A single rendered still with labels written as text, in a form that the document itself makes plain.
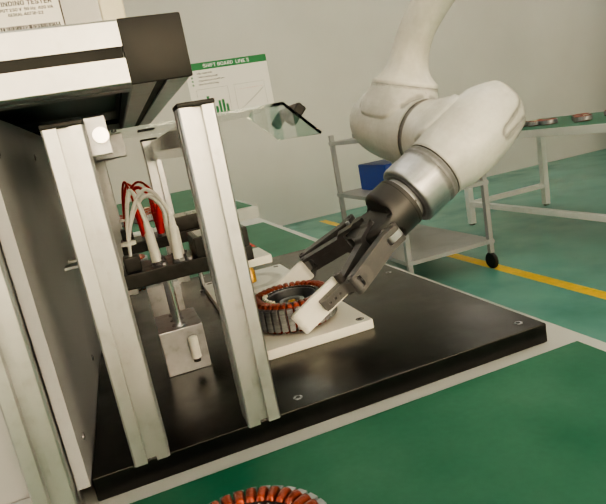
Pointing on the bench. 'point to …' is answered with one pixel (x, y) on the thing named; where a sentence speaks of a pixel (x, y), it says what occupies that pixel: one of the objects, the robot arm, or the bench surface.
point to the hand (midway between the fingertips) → (294, 303)
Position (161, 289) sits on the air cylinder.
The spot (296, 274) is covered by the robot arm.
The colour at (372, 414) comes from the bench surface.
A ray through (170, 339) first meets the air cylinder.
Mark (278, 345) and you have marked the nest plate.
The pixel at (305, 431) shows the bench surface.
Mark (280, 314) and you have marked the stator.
